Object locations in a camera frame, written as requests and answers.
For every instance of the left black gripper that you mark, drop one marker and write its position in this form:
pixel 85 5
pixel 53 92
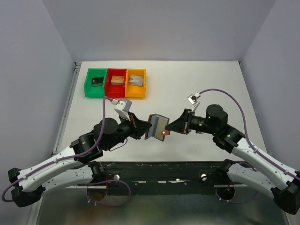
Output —
pixel 138 128

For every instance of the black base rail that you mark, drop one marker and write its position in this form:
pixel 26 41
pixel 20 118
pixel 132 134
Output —
pixel 161 178

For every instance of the orange plastic bin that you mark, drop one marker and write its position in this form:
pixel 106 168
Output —
pixel 135 91

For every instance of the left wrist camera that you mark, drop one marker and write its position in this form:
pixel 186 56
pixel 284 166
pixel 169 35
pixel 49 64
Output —
pixel 122 107

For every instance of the red plastic bin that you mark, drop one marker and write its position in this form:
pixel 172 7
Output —
pixel 115 91

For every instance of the black card stack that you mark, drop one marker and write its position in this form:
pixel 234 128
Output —
pixel 97 81

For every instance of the gold card stack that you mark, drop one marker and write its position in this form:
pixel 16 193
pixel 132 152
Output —
pixel 117 80

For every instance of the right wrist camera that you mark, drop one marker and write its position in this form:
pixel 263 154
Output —
pixel 193 99

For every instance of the green plastic bin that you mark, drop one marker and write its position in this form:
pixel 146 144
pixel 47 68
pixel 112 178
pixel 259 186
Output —
pixel 94 92

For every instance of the silver card stack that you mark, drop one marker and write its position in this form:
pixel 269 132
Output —
pixel 136 80

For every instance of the brown leather card holder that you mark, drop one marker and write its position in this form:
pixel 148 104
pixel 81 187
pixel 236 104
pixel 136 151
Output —
pixel 151 133

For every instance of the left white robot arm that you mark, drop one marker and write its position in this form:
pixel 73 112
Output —
pixel 75 165

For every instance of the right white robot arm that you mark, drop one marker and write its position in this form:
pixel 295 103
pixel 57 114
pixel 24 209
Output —
pixel 271 177

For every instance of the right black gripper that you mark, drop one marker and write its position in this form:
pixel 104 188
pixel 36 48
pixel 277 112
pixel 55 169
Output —
pixel 182 125

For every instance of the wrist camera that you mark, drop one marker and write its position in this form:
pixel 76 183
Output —
pixel 193 99
pixel 122 107

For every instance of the gold credit card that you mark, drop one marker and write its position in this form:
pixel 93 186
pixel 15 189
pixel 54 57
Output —
pixel 160 127

